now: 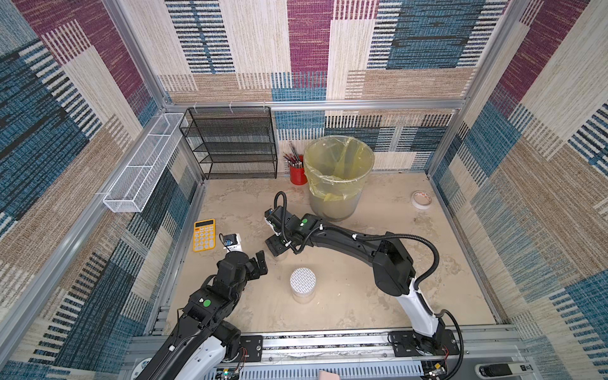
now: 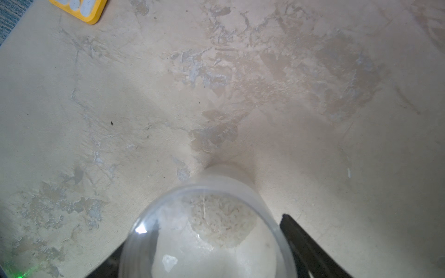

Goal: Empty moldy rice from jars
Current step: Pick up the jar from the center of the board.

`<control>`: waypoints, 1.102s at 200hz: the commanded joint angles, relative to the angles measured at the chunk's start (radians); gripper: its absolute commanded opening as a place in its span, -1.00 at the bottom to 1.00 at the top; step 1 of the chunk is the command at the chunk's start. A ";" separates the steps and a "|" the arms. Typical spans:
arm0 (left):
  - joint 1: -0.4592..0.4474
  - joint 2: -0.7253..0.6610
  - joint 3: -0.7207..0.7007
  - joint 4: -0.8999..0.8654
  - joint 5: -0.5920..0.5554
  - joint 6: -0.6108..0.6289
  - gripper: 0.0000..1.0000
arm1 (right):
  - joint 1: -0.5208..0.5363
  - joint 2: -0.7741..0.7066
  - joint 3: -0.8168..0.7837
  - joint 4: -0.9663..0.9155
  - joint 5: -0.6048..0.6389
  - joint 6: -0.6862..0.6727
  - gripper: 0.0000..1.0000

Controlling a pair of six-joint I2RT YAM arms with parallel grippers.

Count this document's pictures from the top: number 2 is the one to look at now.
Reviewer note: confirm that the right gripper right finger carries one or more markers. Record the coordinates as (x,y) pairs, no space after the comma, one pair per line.
(310,259)

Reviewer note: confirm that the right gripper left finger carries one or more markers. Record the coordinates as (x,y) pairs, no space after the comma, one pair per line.
(109,268)

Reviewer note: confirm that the clear plastic jar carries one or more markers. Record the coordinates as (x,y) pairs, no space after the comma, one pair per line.
(215,225)

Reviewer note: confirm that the yellow calculator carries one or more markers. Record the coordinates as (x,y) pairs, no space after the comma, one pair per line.
(88,11)

